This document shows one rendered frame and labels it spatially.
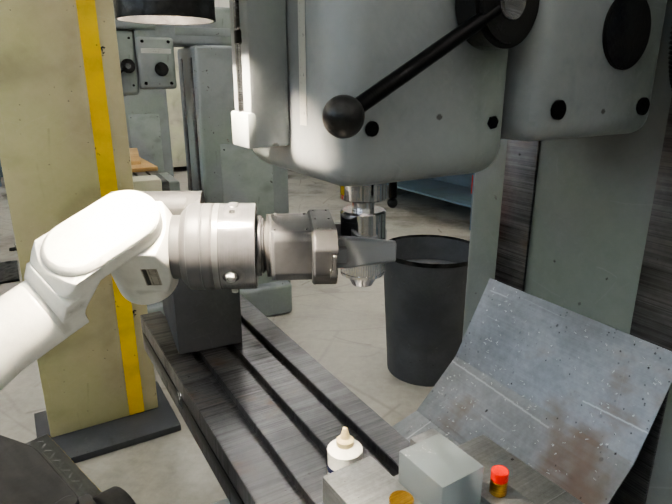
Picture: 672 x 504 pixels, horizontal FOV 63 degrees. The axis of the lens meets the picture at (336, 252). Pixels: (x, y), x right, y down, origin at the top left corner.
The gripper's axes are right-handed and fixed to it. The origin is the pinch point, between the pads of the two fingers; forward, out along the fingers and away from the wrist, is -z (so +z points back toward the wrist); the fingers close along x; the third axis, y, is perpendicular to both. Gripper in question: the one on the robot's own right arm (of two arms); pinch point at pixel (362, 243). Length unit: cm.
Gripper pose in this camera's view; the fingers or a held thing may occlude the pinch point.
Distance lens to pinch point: 58.0
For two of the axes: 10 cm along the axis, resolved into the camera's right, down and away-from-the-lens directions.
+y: -0.1, 9.5, 3.0
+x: -1.0, -3.0, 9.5
